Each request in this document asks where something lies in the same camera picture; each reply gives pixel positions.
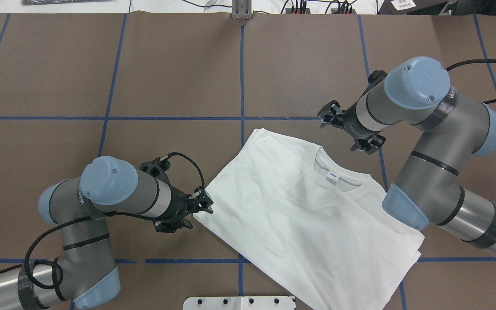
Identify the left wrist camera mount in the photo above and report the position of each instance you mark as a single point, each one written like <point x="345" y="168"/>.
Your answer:
<point x="157" y="168"/>

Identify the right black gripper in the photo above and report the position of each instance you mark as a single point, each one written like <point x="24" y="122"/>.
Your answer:
<point x="351" y="121"/>

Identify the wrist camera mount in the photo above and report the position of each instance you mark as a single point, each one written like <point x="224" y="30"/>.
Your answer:
<point x="157" y="168"/>
<point x="376" y="76"/>

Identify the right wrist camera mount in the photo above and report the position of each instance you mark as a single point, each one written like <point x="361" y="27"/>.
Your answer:
<point x="376" y="76"/>

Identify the white central pedestal column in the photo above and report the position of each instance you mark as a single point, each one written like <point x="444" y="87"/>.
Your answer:
<point x="241" y="303"/>

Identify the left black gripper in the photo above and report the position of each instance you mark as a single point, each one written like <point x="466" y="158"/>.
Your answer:
<point x="180" y="206"/>

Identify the white long-sleeve printed shirt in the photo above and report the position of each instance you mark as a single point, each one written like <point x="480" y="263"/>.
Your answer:
<point x="314" y="227"/>

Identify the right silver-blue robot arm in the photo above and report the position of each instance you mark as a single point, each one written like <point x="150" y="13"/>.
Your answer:
<point x="454" y="128"/>

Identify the aluminium frame post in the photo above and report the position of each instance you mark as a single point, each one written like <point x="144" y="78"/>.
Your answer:
<point x="242" y="9"/>

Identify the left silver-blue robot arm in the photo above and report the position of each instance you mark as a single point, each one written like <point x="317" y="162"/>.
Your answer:
<point x="74" y="260"/>

